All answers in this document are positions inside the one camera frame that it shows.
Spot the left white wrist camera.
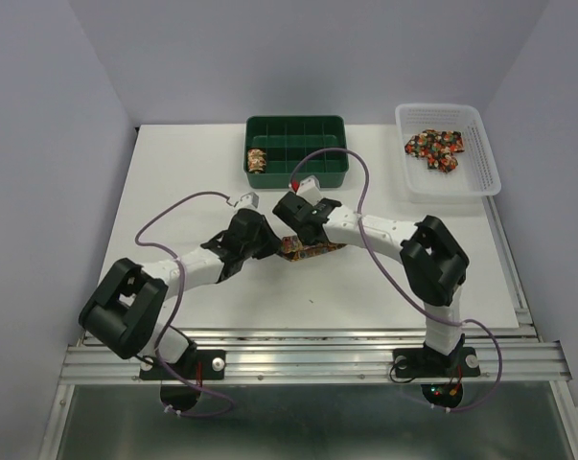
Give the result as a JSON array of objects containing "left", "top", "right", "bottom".
[{"left": 231, "top": 192, "right": 259, "bottom": 212}]

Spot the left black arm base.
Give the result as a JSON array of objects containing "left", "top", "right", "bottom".
[{"left": 139, "top": 349, "right": 226, "bottom": 381}]

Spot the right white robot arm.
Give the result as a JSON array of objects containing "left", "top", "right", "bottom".
[{"left": 273, "top": 192, "right": 470, "bottom": 374}]

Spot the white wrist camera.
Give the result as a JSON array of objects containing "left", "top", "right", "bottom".
[
  {"left": 231, "top": 192, "right": 259, "bottom": 212},
  {"left": 294, "top": 175, "right": 322, "bottom": 201}
]

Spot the colourful squares patterned tie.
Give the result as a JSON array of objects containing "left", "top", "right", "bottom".
[{"left": 278, "top": 235, "right": 345, "bottom": 262}]

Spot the aluminium frame rail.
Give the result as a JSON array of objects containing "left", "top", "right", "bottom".
[{"left": 40, "top": 199, "right": 578, "bottom": 459}]

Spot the white plastic basket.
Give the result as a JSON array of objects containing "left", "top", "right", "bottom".
[{"left": 395, "top": 103, "right": 501, "bottom": 203}]

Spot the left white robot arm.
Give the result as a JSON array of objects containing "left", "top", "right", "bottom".
[{"left": 79, "top": 209, "right": 281, "bottom": 378}]

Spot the rolled patterned tie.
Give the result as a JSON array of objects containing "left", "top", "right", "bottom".
[{"left": 246, "top": 149, "right": 267, "bottom": 174}]

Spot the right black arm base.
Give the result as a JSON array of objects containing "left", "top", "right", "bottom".
[{"left": 393, "top": 347, "right": 481, "bottom": 380}]

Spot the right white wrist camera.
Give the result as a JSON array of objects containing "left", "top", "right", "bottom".
[{"left": 294, "top": 175, "right": 322, "bottom": 201}]

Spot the dark floral tie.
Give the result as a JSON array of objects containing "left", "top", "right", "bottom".
[{"left": 404, "top": 129, "right": 465, "bottom": 173}]

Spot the green divided organizer tray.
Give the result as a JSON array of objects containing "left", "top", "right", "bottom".
[{"left": 243, "top": 115, "right": 349, "bottom": 190}]

